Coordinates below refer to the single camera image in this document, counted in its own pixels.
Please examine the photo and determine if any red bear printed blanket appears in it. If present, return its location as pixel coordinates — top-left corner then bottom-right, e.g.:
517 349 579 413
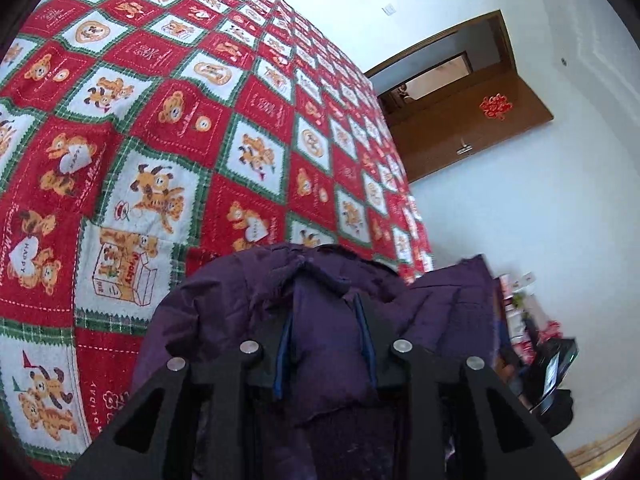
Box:
0 0 437 480

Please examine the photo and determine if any brown wooden door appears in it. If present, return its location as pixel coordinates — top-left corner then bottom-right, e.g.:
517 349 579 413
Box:
387 67 555 184

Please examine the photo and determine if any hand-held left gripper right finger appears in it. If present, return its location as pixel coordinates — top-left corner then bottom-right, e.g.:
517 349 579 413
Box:
350 291 582 480

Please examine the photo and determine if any red paper door decoration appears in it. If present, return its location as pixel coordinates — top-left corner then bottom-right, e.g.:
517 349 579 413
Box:
478 92 514 122

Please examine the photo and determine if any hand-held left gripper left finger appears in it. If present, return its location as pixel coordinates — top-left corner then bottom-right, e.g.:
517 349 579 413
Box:
65 305 303 480

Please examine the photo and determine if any purple quilted jacket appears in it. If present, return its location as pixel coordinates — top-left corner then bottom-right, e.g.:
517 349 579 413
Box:
132 242 503 480

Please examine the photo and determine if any brown door frame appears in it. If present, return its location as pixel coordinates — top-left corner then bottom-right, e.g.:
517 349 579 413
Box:
364 9 518 113

